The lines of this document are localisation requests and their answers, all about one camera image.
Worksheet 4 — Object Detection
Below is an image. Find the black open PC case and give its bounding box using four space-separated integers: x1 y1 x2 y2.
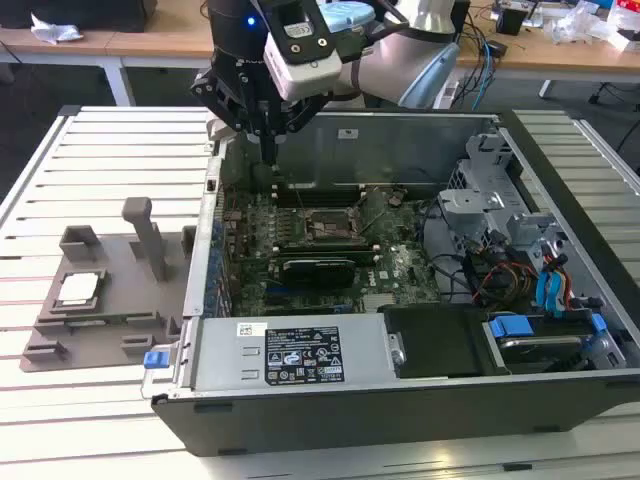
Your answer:
141 106 640 459

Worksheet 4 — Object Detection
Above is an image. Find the green motherboard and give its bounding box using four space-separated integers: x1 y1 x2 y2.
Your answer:
218 183 451 319

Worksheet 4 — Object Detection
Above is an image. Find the wooden desk white frame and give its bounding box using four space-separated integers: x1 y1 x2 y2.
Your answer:
0 0 221 107
449 0 640 101

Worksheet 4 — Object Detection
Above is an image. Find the large black box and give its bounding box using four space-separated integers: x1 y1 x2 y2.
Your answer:
0 0 157 34

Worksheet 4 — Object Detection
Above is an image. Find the white cardboard box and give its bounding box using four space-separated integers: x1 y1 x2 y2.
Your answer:
613 27 640 52

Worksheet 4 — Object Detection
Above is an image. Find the black graphics card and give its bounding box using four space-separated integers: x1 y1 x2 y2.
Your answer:
272 257 357 291

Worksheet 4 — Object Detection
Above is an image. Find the orange flat wire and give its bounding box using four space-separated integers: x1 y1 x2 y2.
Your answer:
560 269 576 314

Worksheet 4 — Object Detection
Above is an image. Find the small black open box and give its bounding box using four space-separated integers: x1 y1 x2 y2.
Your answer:
497 4 531 36

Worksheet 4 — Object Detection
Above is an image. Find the multicolour power wire bundle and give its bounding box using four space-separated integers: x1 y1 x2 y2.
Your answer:
472 259 536 306

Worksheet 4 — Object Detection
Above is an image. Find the grey-brown parts rack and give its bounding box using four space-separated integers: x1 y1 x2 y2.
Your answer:
18 196 199 374

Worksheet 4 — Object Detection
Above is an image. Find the black RAM slot pair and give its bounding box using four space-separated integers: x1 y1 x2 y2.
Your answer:
271 241 380 265
272 182 365 208

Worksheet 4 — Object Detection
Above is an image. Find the black plastic cover panel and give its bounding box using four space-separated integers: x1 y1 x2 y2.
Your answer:
379 304 494 379

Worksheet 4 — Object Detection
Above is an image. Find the metal socket cover frame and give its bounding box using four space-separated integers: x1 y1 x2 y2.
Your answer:
348 185 390 239

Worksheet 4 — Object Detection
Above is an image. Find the grey plastic case latch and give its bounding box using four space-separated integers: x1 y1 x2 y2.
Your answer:
206 115 232 142

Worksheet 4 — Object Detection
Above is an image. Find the grey power supply unit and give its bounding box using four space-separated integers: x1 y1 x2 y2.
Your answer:
169 313 407 399

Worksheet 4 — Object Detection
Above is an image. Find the silver metal drive cage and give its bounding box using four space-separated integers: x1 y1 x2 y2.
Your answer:
435 130 574 266

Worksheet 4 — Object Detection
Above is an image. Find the green RAM stick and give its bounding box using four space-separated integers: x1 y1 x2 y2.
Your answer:
65 313 154 327

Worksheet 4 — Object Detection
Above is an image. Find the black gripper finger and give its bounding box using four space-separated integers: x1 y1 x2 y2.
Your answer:
268 94 329 166
189 69 270 166

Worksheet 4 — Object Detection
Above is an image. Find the hard disk in blue carrier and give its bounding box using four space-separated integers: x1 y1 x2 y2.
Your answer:
487 312 610 374

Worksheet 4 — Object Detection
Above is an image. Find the clear plastic bag pile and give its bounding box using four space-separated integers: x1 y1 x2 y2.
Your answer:
542 2 621 46

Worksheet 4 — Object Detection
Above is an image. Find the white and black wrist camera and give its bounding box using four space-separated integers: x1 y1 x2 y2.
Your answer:
263 0 344 101

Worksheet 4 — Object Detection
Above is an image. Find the blue cable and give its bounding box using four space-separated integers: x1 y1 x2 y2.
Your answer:
472 27 496 110

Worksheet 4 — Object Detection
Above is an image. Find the silver square CPU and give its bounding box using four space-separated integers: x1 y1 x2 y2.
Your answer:
55 273 101 307

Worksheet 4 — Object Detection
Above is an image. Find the blue flat wire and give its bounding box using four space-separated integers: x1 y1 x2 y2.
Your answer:
547 253 571 321
535 267 557 315

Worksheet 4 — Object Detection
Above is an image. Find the CPU socket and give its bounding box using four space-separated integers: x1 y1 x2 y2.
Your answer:
301 207 360 245

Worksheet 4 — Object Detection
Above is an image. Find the white power strip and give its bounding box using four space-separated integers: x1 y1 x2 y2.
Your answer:
432 79 461 110

